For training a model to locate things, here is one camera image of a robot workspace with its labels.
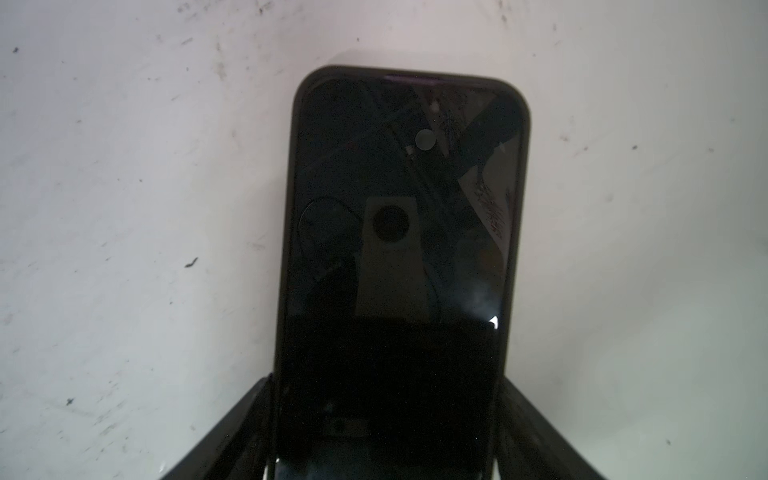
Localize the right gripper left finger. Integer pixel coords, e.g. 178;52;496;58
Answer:
162;375;273;480

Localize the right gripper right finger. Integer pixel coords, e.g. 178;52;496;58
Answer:
495;378;604;480

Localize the phone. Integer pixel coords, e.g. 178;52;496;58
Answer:
269;65;530;479

